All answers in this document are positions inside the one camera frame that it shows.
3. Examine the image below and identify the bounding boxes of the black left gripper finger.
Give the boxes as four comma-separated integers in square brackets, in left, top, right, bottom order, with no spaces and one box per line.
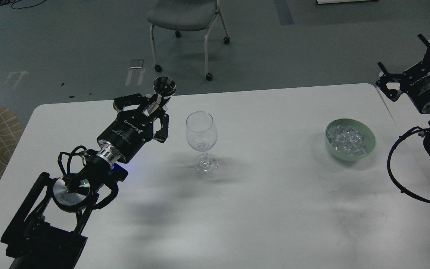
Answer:
[113,93,152,120]
[147,98,170,143]

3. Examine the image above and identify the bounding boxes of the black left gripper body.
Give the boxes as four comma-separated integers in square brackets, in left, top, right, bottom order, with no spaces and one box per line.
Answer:
[97,112,153,164]

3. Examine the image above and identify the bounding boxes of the metal floor plate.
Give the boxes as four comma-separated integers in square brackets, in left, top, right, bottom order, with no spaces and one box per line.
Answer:
[128,59,144,70]

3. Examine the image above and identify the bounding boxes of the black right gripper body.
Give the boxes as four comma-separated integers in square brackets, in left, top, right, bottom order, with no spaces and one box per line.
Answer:
[402,63,430,114]

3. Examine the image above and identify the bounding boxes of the steel cocktail jigger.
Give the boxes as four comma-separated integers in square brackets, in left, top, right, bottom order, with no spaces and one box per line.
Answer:
[142,76,177,116]

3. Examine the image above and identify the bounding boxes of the clear wine glass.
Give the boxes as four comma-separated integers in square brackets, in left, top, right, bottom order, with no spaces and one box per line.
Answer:
[186,111,219,175]

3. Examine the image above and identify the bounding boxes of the grey office chair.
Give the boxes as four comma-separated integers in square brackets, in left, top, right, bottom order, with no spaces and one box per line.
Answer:
[147,0,230,81]

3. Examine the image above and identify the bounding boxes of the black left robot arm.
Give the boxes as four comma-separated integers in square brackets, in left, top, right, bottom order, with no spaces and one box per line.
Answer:
[1,93,172,269]

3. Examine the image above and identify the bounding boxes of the black floor cables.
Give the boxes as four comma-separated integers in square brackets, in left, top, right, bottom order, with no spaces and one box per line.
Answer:
[0,0,47,16]

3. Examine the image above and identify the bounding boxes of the green bowl of ice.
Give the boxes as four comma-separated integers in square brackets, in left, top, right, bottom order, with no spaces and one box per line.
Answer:
[324,118,377,162]

